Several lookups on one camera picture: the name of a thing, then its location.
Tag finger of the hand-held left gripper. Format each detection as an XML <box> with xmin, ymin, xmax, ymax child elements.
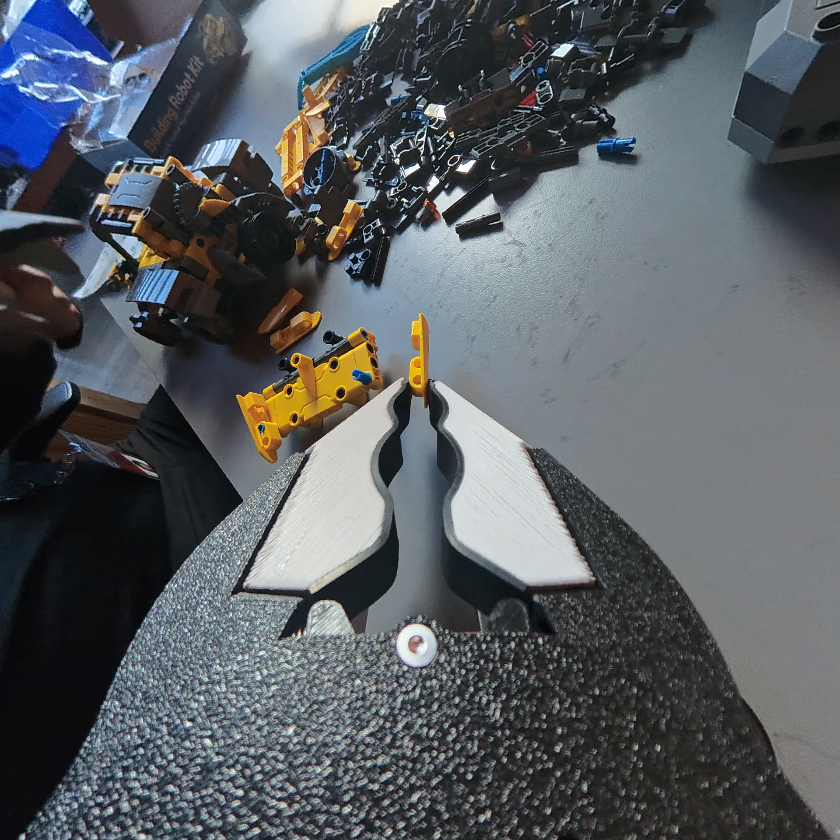
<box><xmin>0</xmin><ymin>210</ymin><xmax>88</xmax><ymax>240</ymax></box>
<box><xmin>0</xmin><ymin>238</ymin><xmax>81</xmax><ymax>280</ymax></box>

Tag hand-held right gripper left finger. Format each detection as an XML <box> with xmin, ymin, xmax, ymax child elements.
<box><xmin>241</xmin><ymin>377</ymin><xmax>411</xmax><ymax>595</ymax></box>

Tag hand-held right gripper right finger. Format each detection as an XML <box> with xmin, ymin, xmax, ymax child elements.
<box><xmin>428</xmin><ymin>381</ymin><xmax>597</xmax><ymax>595</ymax></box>

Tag person's left forearm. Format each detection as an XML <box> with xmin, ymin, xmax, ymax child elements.
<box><xmin>0</xmin><ymin>331</ymin><xmax>81</xmax><ymax>460</ymax></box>

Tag person's left hand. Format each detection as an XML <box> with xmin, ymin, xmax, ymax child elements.
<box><xmin>0</xmin><ymin>264</ymin><xmax>84</xmax><ymax>350</ymax></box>

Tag small yellow toy assembly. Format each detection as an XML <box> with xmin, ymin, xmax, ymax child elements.
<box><xmin>236</xmin><ymin>326</ymin><xmax>385</xmax><ymax>464</ymax></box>

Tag clear plastic parts bags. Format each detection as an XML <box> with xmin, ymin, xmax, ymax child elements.
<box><xmin>0</xmin><ymin>0</ymin><xmax>161</xmax><ymax>153</ymax></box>

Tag yellow toy vehicle model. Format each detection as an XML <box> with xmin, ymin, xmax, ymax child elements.
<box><xmin>88</xmin><ymin>138</ymin><xmax>365</xmax><ymax>349</ymax></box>

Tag blue cardboard toy box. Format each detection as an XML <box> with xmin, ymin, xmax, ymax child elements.
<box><xmin>0</xmin><ymin>0</ymin><xmax>250</xmax><ymax>217</ymax></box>

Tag person's torso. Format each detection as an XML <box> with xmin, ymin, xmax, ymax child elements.
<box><xmin>0</xmin><ymin>387</ymin><xmax>245</xmax><ymax>840</ymax></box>

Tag blue brick separator tool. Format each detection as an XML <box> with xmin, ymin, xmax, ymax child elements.
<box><xmin>298</xmin><ymin>25</ymin><xmax>371</xmax><ymax>111</ymax></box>

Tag pile of toy building pieces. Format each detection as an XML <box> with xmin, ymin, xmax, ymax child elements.
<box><xmin>276</xmin><ymin>0</ymin><xmax>708</xmax><ymax>284</ymax></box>

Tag grey plastic case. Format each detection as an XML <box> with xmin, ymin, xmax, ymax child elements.
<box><xmin>727</xmin><ymin>0</ymin><xmax>840</xmax><ymax>165</ymax></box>

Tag lanyard badge card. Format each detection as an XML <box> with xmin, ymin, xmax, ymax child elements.
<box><xmin>62</xmin><ymin>427</ymin><xmax>160</xmax><ymax>481</ymax></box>

